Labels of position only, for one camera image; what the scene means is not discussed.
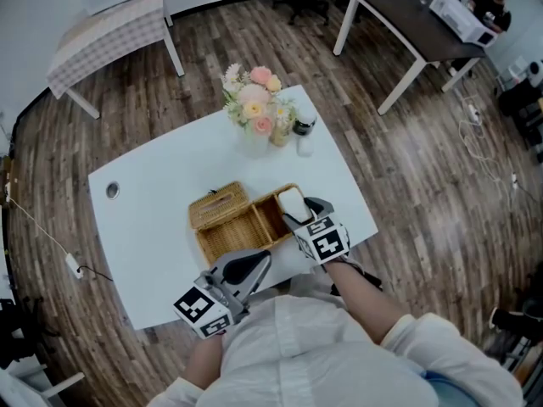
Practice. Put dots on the person's left forearm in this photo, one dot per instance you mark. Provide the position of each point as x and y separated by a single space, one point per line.
205 363

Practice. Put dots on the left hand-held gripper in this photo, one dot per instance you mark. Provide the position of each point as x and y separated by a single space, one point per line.
195 308

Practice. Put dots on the white ceramic vase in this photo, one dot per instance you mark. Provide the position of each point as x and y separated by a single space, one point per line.
256 146

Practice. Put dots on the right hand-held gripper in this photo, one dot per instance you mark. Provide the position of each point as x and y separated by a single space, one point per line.
328 246

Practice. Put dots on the white printer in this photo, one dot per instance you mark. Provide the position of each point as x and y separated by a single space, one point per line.
458 17

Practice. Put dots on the dark jar with white lid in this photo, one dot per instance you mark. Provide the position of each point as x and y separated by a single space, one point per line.
303 126

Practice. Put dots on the yellow patterned bottle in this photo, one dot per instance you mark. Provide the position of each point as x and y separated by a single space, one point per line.
280 136

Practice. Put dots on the black storage rack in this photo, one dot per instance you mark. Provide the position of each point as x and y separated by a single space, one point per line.
522 113

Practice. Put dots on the person's white jacket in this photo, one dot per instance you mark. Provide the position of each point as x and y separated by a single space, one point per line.
305 354

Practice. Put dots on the person's right forearm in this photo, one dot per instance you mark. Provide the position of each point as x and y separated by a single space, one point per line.
365 303

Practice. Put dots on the table with checkered cloth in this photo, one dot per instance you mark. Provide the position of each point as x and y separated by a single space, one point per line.
106 45

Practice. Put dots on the person's blue jeans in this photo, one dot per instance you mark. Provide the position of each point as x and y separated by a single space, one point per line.
449 392

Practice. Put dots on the pastel flower bouquet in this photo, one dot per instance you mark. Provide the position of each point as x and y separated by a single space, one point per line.
254 96

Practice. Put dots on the wicker compartment basket with lid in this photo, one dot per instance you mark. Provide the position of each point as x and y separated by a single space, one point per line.
233 235

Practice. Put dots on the white power strip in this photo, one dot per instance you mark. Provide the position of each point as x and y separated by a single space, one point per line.
473 113
74 266

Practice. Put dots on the dark brown table white legs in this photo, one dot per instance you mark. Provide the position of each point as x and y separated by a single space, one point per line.
403 19

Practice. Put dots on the white rectangular object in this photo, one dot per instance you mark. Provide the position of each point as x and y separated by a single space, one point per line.
295 204

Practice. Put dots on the white metal frame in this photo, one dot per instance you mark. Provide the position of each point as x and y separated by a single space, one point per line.
63 384

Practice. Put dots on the small white jar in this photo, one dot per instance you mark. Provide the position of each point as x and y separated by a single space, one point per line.
305 147

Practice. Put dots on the white side table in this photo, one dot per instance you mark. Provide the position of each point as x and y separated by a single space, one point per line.
174 53

